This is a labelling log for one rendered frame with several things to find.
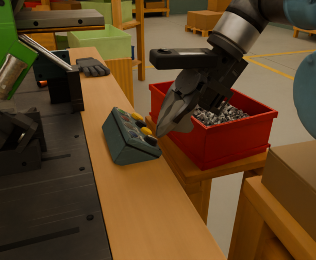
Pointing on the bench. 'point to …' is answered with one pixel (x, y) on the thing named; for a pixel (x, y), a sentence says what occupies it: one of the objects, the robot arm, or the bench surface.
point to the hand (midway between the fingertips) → (158, 130)
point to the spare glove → (92, 67)
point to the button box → (127, 140)
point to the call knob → (151, 139)
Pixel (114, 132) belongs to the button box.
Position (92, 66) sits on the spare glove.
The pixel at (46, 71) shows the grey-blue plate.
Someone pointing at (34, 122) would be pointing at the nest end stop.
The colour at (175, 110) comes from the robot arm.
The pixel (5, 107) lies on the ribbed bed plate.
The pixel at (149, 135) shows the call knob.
